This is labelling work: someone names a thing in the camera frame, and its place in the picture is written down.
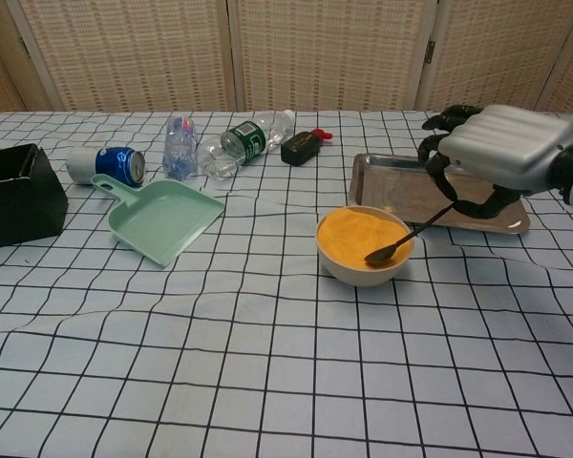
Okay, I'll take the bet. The woven beige folding screen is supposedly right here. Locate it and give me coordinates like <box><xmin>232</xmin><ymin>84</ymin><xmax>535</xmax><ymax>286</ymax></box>
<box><xmin>0</xmin><ymin>0</ymin><xmax>573</xmax><ymax>124</ymax></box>

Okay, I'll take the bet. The small clear pink-label bottle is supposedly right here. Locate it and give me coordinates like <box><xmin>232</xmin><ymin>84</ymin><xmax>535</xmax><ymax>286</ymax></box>
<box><xmin>162</xmin><ymin>114</ymin><xmax>200</xmax><ymax>181</ymax></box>

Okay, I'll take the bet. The green plastic dustpan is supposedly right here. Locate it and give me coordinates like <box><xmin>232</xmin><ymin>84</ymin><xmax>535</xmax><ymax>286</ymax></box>
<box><xmin>90</xmin><ymin>173</ymin><xmax>226</xmax><ymax>269</ymax></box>

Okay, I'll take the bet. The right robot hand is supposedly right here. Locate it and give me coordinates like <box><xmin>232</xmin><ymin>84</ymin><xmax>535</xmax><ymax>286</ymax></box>
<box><xmin>417</xmin><ymin>104</ymin><xmax>573</xmax><ymax>220</ymax></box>

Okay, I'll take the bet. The stainless steel tray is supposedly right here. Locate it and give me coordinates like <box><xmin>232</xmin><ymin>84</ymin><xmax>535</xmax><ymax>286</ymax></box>
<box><xmin>347</xmin><ymin>152</ymin><xmax>531</xmax><ymax>236</ymax></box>

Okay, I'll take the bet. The clear green-label water bottle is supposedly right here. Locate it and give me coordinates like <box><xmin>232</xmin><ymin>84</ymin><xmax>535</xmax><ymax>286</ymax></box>
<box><xmin>196</xmin><ymin>109</ymin><xmax>296</xmax><ymax>181</ymax></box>

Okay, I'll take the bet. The white bowl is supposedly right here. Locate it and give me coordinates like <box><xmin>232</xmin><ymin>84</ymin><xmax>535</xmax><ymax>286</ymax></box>
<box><xmin>315</xmin><ymin>205</ymin><xmax>415</xmax><ymax>288</ymax></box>

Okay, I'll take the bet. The black red-capped sauce bottle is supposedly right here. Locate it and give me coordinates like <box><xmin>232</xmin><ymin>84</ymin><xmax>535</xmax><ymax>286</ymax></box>
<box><xmin>280</xmin><ymin>127</ymin><xmax>334</xmax><ymax>167</ymax></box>

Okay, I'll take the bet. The black spoon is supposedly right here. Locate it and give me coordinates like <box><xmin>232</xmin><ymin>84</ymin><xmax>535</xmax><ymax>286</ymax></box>
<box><xmin>364</xmin><ymin>203</ymin><xmax>456</xmax><ymax>267</ymax></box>

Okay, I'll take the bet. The checkered light blue tablecloth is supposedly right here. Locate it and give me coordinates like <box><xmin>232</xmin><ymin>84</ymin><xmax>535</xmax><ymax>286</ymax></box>
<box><xmin>0</xmin><ymin>110</ymin><xmax>573</xmax><ymax>458</ymax></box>

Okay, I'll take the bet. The orange powder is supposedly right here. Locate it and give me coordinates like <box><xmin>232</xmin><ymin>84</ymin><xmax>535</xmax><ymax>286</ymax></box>
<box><xmin>317</xmin><ymin>206</ymin><xmax>412</xmax><ymax>271</ymax></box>

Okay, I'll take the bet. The black square box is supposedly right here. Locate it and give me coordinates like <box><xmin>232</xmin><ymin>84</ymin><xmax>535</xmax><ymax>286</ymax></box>
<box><xmin>0</xmin><ymin>143</ymin><xmax>70</xmax><ymax>251</ymax></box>

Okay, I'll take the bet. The blue and white soda can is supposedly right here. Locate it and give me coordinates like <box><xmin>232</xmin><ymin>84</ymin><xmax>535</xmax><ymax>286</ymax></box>
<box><xmin>66</xmin><ymin>146</ymin><xmax>147</xmax><ymax>187</ymax></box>

